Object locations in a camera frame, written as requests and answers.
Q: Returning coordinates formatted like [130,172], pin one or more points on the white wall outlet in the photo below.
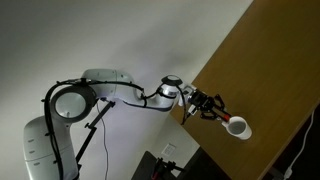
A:
[169,149]

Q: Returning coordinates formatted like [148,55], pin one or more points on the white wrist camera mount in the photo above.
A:
[187,91]

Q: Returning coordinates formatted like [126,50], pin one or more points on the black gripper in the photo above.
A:
[201,100]

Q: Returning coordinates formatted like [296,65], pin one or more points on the red marker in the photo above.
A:
[227,117]

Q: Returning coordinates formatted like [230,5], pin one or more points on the white mug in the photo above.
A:
[247,134]

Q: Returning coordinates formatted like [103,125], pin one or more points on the grey table leg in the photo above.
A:
[275,174]

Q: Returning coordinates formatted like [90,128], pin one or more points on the black clamp with red part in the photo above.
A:
[160,170]

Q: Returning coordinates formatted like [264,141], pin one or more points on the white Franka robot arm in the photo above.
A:
[113,93]

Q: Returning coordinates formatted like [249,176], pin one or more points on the black articulated camera stand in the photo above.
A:
[86,144]

